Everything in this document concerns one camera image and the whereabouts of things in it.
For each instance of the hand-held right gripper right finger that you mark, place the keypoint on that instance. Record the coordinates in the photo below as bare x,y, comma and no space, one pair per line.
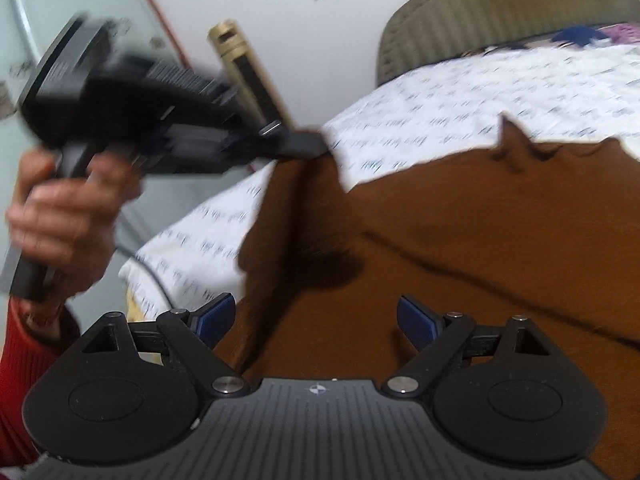
415,321

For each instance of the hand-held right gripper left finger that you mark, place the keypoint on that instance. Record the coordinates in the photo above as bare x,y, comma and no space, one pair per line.
220,313

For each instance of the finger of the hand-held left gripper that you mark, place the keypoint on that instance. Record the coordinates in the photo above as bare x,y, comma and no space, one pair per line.
295,143

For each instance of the brown knit sweater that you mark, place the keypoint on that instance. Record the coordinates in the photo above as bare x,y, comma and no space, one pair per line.
475,240

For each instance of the person's left forearm red sleeve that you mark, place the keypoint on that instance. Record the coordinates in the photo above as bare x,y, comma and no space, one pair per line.
30,375

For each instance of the person's left hand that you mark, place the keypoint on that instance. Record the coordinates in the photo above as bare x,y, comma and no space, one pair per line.
60,220

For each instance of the gold tower fan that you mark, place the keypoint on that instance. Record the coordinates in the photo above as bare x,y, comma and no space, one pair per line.
250,75

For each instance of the pale green door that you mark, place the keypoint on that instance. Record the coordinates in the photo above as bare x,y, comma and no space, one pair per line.
60,5

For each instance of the white script-printed bed sheet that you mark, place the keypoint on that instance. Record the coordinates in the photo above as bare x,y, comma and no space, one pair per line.
475,95

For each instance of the olive padded headboard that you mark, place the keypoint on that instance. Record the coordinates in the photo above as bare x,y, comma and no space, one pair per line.
480,15

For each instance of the dark blue cloth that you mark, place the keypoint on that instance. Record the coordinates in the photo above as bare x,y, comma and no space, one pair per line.
580,35

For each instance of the purple cloth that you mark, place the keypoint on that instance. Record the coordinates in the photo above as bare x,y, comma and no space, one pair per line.
625,33

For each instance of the red door frame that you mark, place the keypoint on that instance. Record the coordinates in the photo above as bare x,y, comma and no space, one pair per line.
157,20

